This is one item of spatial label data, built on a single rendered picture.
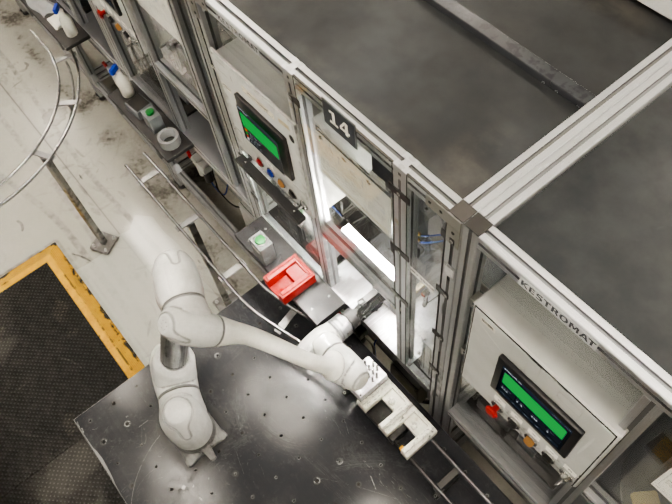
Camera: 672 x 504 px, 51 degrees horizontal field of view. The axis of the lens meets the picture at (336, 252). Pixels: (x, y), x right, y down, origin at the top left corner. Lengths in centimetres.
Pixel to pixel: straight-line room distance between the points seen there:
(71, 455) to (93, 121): 214
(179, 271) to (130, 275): 188
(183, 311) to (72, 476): 175
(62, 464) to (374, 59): 258
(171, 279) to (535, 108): 113
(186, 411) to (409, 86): 139
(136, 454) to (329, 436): 73
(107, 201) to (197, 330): 237
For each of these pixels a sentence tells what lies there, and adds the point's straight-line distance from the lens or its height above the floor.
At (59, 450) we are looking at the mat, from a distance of 374.
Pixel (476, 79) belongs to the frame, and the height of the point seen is 201.
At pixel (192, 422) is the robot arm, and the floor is 92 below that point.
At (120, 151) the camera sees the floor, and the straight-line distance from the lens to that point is 456.
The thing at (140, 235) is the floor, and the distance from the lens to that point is 414.
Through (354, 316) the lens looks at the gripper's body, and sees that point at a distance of 248.
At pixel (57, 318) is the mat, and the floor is 1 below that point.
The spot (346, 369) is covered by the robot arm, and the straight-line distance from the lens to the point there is 233.
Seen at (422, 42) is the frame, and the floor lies 201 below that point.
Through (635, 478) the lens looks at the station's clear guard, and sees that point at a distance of 180.
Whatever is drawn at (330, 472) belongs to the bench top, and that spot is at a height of 68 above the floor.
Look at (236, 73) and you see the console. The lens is 211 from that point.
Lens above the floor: 327
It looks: 59 degrees down
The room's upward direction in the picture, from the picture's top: 9 degrees counter-clockwise
